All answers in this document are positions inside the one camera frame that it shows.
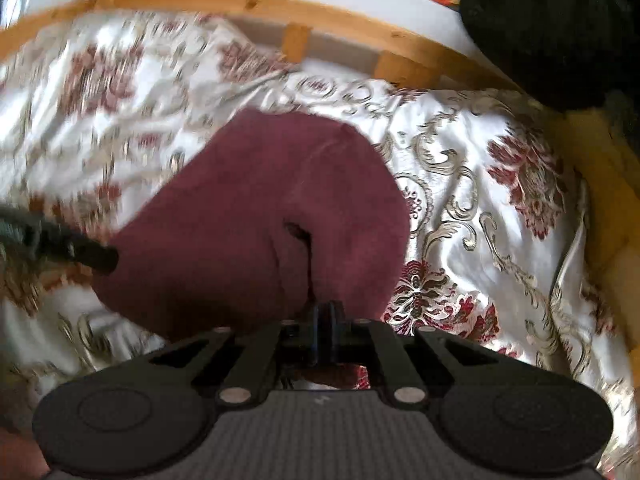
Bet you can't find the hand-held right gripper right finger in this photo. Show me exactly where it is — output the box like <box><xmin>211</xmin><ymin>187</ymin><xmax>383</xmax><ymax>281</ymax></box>
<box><xmin>326</xmin><ymin>301</ymin><xmax>502</xmax><ymax>406</ymax></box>

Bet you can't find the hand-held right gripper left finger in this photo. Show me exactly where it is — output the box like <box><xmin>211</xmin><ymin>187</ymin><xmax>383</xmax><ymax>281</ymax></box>
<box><xmin>149</xmin><ymin>304</ymin><xmax>327</xmax><ymax>407</ymax></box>

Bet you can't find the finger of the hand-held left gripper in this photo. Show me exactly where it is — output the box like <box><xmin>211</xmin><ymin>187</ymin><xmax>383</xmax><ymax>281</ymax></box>
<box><xmin>0</xmin><ymin>203</ymin><xmax>120</xmax><ymax>277</ymax></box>

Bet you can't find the maroon small garment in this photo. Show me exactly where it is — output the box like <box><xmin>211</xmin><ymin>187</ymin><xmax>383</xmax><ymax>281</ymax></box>
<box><xmin>89</xmin><ymin>107</ymin><xmax>414</xmax><ymax>392</ymax></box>

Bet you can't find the floral satin bedspread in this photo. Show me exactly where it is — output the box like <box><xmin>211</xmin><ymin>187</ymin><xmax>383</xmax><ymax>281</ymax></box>
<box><xmin>0</xmin><ymin>10</ymin><xmax>632</xmax><ymax>480</ymax></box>

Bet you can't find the yellow wooden headboard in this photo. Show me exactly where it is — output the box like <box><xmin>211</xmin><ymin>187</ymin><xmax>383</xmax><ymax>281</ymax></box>
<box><xmin>562</xmin><ymin>105</ymin><xmax>640</xmax><ymax>313</ymax></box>

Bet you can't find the black hanging garment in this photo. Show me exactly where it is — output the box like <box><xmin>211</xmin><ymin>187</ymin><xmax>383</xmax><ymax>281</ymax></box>
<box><xmin>459</xmin><ymin>0</ymin><xmax>640</xmax><ymax>113</ymax></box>

